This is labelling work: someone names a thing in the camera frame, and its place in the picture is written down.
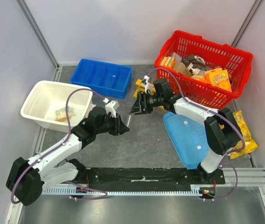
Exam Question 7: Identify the white cable duct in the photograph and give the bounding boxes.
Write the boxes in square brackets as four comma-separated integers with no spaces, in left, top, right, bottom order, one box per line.
[42,184,202,196]

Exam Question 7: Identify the clear glass pipette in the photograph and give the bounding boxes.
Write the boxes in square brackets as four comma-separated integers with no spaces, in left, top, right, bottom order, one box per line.
[107,75,116,88]

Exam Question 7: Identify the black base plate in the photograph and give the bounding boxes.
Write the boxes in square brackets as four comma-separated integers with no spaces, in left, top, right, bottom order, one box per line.
[73,168,225,192]

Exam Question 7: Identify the blue divided plastic tray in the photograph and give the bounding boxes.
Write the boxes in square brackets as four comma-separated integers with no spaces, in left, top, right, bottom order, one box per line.
[70,59,132,99]

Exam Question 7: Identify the tan rubber band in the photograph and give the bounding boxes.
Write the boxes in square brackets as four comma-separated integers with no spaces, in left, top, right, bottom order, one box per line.
[55,116,71,122]

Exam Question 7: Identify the light blue plastic lid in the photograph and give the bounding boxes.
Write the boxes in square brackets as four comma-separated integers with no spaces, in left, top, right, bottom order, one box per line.
[162,112,209,169]

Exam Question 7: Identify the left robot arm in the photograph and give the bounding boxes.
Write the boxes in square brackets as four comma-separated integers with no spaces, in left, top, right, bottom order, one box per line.
[6,106,130,206]

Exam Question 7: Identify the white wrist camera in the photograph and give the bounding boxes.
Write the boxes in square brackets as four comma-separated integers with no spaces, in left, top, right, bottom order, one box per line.
[103,98,119,118]
[141,75,153,94]

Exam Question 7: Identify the red shopping basket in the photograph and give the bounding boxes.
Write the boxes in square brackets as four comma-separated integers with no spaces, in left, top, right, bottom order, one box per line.
[154,30,253,109]

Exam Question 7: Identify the white plastic tub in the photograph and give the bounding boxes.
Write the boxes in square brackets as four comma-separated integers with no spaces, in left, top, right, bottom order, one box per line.
[21,80,95,133]

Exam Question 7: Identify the orange green sponge pack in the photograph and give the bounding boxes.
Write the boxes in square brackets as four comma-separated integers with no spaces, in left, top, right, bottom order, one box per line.
[160,56,176,69]

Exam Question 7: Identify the yellow Lays chips bag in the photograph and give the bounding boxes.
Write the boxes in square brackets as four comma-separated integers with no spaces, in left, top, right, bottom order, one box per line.
[230,111,258,159]

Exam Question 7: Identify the orange Scrub Daddy package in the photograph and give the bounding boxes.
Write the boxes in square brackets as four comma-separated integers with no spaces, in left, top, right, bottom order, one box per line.
[205,68,231,92]

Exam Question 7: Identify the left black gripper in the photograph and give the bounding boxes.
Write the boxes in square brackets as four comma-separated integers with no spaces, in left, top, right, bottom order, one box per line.
[95,112,129,136]

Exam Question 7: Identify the yellow test tube rack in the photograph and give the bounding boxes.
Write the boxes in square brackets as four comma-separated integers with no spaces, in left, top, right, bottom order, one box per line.
[132,79,164,109]

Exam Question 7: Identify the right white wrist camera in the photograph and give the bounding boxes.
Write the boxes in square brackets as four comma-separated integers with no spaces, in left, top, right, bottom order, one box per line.
[141,75,153,94]

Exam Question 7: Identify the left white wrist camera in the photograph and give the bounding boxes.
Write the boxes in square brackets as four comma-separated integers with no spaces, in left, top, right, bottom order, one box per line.
[103,98,119,118]

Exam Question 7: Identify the clear bag of swabs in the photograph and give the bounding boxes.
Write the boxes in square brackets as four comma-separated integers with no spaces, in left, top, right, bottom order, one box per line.
[55,106,75,119]

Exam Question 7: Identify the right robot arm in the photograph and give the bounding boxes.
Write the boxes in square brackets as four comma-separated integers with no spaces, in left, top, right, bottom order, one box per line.
[130,76,243,184]

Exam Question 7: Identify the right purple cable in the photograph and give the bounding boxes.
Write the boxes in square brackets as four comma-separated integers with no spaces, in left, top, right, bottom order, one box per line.
[146,68,246,203]

